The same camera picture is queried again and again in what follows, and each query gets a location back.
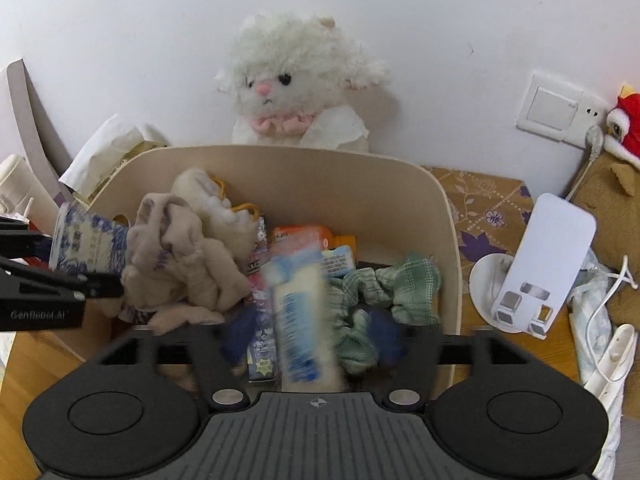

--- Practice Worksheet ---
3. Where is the small blue white carton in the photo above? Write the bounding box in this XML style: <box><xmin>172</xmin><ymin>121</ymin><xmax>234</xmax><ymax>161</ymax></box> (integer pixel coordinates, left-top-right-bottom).
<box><xmin>49</xmin><ymin>203</ymin><xmax>129</xmax><ymax>274</ymax></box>

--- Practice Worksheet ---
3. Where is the long blue cartoon box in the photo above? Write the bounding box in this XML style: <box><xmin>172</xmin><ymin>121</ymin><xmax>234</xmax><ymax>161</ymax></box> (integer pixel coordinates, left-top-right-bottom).
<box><xmin>246</xmin><ymin>216</ymin><xmax>278</xmax><ymax>382</ymax></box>

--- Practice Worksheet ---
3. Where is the lilac fleece cloth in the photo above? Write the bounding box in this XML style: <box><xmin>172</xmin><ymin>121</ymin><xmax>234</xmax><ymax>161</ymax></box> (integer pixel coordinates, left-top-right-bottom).
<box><xmin>122</xmin><ymin>193</ymin><xmax>250</xmax><ymax>335</ymax></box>

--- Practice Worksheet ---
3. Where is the green scrunchie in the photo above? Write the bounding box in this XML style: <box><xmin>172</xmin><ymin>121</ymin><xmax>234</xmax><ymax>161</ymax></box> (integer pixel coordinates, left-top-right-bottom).
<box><xmin>328</xmin><ymin>254</ymin><xmax>442</xmax><ymax>375</ymax></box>

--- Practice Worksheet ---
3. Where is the clear packet white candy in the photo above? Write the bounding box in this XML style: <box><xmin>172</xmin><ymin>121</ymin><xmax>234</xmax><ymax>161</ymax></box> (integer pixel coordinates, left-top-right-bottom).
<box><xmin>262</xmin><ymin>245</ymin><xmax>344</xmax><ymax>393</ymax></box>

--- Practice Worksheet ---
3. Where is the blue cartoon milk box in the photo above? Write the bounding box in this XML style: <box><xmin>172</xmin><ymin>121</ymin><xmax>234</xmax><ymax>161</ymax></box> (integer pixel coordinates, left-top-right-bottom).
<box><xmin>321</xmin><ymin>245</ymin><xmax>356</xmax><ymax>278</ymax></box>

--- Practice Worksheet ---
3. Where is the white fluffy plush hat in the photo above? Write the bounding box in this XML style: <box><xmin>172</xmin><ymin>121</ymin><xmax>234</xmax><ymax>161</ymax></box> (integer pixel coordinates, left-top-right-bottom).
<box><xmin>171</xmin><ymin>168</ymin><xmax>260</xmax><ymax>271</ymax></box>

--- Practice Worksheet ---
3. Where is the orange snack packet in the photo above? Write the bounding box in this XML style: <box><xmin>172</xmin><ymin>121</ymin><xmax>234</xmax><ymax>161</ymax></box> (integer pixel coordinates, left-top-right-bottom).
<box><xmin>271</xmin><ymin>224</ymin><xmax>333</xmax><ymax>256</ymax></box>

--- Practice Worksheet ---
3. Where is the red milk carton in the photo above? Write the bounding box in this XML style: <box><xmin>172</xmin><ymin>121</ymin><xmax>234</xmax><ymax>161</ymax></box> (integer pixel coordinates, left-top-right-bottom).
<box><xmin>14</xmin><ymin>257</ymin><xmax>49</xmax><ymax>269</ymax></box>

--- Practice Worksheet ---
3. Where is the tissue box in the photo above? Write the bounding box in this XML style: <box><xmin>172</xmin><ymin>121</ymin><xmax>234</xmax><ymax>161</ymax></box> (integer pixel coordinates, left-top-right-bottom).
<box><xmin>58</xmin><ymin>114</ymin><xmax>167</xmax><ymax>204</ymax></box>

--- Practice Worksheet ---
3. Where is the white phone stand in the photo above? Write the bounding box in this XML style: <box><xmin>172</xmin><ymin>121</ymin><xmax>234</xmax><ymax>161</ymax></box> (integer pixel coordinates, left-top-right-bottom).
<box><xmin>469</xmin><ymin>193</ymin><xmax>597</xmax><ymax>339</ymax></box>

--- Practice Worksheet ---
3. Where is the lilac leaning board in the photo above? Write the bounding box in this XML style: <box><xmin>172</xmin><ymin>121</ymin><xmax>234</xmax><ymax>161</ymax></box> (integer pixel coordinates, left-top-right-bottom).
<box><xmin>1</xmin><ymin>60</ymin><xmax>72</xmax><ymax>205</ymax></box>

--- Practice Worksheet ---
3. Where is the beige plastic storage bin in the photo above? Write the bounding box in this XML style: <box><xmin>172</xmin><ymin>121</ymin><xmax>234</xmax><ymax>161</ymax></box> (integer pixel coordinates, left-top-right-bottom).
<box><xmin>88</xmin><ymin>145</ymin><xmax>462</xmax><ymax>335</ymax></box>

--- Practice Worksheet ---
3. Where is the white lamb plush toy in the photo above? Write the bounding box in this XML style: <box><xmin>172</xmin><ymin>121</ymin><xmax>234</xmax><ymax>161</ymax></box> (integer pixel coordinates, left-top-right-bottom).
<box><xmin>216</xmin><ymin>13</ymin><xmax>387</xmax><ymax>153</ymax></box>

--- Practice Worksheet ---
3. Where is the red santa hat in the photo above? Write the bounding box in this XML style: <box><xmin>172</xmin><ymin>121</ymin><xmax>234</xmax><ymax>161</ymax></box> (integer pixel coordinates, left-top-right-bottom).
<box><xmin>604</xmin><ymin>84</ymin><xmax>640</xmax><ymax>170</ymax></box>

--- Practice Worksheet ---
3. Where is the white charger cable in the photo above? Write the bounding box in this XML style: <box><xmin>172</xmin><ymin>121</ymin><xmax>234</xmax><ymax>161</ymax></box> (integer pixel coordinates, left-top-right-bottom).
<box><xmin>562</xmin><ymin>123</ymin><xmax>640</xmax><ymax>401</ymax></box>

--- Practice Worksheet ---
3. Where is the wall switch and socket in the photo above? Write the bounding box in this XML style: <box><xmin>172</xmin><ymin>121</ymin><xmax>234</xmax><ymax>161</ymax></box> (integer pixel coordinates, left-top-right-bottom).
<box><xmin>515</xmin><ymin>73</ymin><xmax>613</xmax><ymax>150</ymax></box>

